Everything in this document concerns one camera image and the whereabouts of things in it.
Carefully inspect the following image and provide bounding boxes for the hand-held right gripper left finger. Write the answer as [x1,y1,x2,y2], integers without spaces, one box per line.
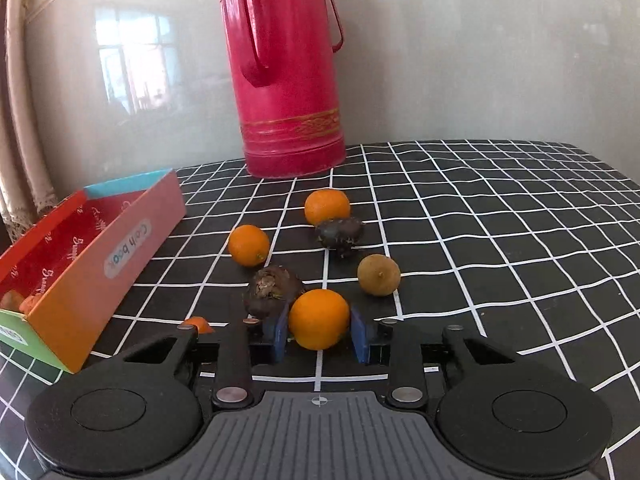
[123,301,291,407]

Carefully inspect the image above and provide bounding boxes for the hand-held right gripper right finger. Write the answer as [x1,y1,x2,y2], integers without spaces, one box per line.
[349,304,521,408]

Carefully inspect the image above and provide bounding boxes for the small orange tangerine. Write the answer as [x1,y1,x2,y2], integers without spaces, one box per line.
[1,290,40,314]
[183,316,215,336]
[304,188,351,227]
[228,224,271,267]
[288,288,350,350]

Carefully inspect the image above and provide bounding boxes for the colourful cardboard box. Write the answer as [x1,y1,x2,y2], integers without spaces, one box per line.
[0,168,187,375]

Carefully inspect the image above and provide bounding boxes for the dark purple water chestnut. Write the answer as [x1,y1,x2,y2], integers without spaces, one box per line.
[242,266,306,320]
[314,216,365,260]

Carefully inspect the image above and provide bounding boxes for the brown longan fruit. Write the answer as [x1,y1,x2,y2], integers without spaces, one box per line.
[357,254,402,297]

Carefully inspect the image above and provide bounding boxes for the black white grid tablecloth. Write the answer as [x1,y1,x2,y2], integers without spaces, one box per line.
[0,139,640,480]

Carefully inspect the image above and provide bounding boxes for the red thermos flask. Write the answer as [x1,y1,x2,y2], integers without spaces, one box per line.
[216,0,347,180]

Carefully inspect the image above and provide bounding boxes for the beige curtain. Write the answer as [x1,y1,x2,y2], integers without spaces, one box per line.
[0,0,62,247]

